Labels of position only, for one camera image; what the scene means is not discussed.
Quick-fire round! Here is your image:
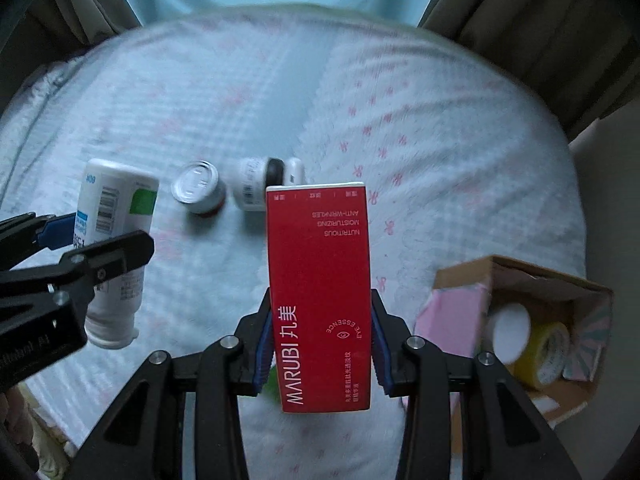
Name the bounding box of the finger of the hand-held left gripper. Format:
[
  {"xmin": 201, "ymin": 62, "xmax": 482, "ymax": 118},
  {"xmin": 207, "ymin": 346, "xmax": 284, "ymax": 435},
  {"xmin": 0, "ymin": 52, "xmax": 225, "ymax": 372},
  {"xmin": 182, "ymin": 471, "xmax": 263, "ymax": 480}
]
[
  {"xmin": 0, "ymin": 229, "xmax": 155, "ymax": 321},
  {"xmin": 0, "ymin": 212, "xmax": 77, "ymax": 272}
]

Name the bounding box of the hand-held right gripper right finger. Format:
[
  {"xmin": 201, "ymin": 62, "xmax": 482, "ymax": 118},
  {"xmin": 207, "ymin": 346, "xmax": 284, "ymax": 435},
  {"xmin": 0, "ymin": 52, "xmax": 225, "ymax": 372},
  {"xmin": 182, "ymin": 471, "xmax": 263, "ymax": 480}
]
[{"xmin": 369, "ymin": 288, "xmax": 584, "ymax": 480}]

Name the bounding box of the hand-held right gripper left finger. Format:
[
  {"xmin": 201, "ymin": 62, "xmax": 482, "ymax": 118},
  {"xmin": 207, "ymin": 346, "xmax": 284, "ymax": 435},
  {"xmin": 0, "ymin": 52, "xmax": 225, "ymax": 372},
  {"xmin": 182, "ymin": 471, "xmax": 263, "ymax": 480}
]
[{"xmin": 74, "ymin": 287, "xmax": 277, "ymax": 480}]

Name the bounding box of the white bottle with green label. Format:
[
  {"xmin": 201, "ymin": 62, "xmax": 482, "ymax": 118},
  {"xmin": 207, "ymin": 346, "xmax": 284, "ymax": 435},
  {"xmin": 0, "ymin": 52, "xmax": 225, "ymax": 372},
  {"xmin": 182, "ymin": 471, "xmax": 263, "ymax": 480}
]
[{"xmin": 73, "ymin": 158, "xmax": 161, "ymax": 350}]

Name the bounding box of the red carton box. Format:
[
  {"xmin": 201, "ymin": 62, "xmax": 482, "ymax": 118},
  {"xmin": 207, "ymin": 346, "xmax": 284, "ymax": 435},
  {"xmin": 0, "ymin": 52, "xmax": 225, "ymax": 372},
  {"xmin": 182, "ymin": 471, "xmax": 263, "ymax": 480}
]
[{"xmin": 265, "ymin": 180, "xmax": 374, "ymax": 414}]

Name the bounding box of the cardboard box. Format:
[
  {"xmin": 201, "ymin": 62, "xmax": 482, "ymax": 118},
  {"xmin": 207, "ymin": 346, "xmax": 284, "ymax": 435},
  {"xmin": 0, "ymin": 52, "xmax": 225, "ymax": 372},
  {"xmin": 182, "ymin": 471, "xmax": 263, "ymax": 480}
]
[{"xmin": 415, "ymin": 255, "xmax": 616, "ymax": 432}]

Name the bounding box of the pink packet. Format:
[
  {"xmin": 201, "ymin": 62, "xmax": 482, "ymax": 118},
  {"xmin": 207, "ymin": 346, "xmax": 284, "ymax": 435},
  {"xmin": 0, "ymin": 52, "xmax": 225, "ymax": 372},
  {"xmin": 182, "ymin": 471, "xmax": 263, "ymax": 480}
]
[{"xmin": 415, "ymin": 284, "xmax": 492, "ymax": 362}]

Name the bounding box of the small can with silver lid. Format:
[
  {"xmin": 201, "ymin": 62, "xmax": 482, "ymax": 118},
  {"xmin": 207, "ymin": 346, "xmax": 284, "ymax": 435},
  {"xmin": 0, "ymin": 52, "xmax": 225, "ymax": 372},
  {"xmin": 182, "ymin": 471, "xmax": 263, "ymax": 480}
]
[{"xmin": 170, "ymin": 160, "xmax": 227, "ymax": 218}]

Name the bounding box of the yellow jar with white lid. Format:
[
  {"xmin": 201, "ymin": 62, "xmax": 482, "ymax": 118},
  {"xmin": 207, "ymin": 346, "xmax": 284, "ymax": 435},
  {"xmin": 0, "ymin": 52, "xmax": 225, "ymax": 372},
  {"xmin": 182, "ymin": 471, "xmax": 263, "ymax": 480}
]
[{"xmin": 487, "ymin": 303, "xmax": 572, "ymax": 392}]

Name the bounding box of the small white bottle dark band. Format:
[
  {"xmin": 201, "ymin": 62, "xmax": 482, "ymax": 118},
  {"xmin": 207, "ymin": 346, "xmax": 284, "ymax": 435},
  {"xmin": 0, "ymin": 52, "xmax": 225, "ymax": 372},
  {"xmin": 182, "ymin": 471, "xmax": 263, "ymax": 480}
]
[{"xmin": 229, "ymin": 156, "xmax": 307, "ymax": 212}]

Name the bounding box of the beige curtain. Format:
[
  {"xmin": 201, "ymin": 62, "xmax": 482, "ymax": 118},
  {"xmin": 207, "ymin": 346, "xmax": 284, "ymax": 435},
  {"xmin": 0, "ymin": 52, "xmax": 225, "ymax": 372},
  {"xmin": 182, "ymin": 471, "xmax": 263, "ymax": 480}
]
[
  {"xmin": 0, "ymin": 0, "xmax": 146, "ymax": 73},
  {"xmin": 419, "ymin": 0, "xmax": 640, "ymax": 133}
]

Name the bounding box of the white floral bed blanket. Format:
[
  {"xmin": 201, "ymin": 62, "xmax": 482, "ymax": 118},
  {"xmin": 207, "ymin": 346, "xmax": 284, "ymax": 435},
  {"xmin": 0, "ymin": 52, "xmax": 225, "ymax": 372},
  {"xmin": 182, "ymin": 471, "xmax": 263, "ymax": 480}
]
[{"xmin": 0, "ymin": 5, "xmax": 587, "ymax": 466}]

